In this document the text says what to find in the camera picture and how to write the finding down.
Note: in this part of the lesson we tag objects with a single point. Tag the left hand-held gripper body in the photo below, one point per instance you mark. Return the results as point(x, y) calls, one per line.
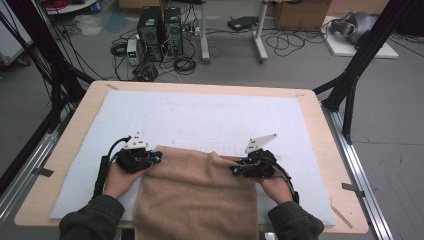
point(133, 160)

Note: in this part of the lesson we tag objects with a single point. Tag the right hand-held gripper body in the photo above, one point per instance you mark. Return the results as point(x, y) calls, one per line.
point(261, 165)

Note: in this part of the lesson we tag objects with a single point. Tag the beige towel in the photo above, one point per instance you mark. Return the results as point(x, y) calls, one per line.
point(196, 200)

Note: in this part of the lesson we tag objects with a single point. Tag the person's left hand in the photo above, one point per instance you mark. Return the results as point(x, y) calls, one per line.
point(120, 181)

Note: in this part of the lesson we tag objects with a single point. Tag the person's right hand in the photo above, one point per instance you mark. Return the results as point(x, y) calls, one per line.
point(276, 190)

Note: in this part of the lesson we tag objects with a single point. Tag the white grid mat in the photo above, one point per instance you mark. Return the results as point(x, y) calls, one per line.
point(283, 116)

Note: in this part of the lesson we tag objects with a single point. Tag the black tape piece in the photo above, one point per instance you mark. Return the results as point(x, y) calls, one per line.
point(44, 172)

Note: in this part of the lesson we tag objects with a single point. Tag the white power supply unit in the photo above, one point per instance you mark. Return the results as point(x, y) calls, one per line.
point(133, 51)

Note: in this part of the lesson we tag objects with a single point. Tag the large black computer tower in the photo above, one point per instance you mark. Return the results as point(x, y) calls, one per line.
point(150, 31)

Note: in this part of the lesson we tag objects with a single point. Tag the slim black computer tower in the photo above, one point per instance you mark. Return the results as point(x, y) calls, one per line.
point(173, 31)

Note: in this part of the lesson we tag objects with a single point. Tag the black flat device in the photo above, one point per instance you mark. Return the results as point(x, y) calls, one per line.
point(241, 23)

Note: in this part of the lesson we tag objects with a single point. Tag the white floor board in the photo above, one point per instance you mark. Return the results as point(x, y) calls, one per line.
point(340, 50)

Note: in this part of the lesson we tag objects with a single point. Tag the clear plastic bag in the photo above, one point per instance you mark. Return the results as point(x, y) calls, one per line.
point(88, 26)

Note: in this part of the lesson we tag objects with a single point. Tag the brown cardboard box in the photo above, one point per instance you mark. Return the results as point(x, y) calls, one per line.
point(300, 15)

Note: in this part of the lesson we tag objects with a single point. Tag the white round table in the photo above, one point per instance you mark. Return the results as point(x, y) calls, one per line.
point(71, 7)

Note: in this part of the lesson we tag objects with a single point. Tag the grey rounded device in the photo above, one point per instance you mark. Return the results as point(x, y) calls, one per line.
point(360, 23)

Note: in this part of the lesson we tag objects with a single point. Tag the aluminium rail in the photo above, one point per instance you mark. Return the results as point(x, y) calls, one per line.
point(33, 156)
point(354, 166)

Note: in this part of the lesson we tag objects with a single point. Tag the white desk frame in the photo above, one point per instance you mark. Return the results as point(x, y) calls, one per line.
point(205, 40)

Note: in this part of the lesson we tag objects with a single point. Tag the black metal frame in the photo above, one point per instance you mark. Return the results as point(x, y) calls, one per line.
point(366, 50)
point(36, 36)

